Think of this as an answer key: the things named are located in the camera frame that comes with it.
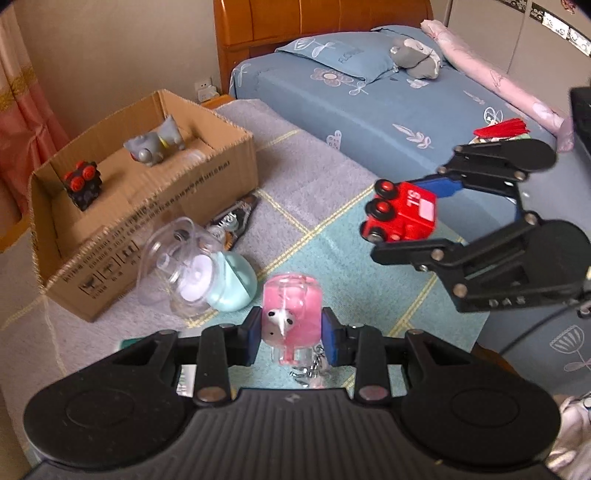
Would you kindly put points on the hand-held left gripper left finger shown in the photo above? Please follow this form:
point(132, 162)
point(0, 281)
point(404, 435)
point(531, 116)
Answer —
point(251, 334)

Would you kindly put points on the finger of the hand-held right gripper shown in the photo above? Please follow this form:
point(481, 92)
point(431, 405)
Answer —
point(415, 254)
point(445, 187)

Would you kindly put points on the clear plastic dome cup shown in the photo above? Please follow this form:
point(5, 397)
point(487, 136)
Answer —
point(161, 258)

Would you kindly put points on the grey rubber animal toy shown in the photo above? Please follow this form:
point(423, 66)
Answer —
point(147, 145)

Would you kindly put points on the white wall socket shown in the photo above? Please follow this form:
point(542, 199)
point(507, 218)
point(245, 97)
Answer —
point(205, 90)

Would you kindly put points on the checked teal grey blanket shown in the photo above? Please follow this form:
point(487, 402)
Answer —
point(300, 184)

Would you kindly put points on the grey wardrobe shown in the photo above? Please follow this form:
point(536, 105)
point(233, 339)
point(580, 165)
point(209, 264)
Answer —
point(485, 37)

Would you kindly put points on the black cube toy red buttons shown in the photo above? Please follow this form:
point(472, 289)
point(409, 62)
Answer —
point(83, 189)

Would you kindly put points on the blue floral bed sheet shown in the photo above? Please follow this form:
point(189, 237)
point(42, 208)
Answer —
point(369, 115)

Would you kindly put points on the grey plush toy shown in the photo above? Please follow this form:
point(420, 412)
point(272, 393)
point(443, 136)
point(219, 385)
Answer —
point(415, 57)

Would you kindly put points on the red toy train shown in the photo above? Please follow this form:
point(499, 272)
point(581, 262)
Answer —
point(411, 212)

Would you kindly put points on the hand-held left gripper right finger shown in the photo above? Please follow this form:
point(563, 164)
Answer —
point(330, 334)

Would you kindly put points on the teal clear capsule shell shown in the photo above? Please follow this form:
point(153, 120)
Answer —
point(235, 281)

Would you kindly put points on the white cloth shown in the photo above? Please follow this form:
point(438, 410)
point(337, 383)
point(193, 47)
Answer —
point(575, 434)

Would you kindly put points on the blue floral pillow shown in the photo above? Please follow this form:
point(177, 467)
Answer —
point(351, 55)

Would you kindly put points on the brown cardboard box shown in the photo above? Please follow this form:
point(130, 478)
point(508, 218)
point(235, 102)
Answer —
point(138, 230)

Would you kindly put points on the red tassel ornament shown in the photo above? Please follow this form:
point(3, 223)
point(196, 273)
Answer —
point(501, 128)

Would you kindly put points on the pink curtain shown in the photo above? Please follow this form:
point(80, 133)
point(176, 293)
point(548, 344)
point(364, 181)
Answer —
point(23, 115)

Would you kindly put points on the dark snack packet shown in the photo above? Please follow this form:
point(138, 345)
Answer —
point(235, 217)

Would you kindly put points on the wooden headboard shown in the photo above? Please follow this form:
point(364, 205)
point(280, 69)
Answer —
point(300, 18)

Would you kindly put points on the pink rolled bolster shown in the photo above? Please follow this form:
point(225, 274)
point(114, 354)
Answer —
point(485, 69)

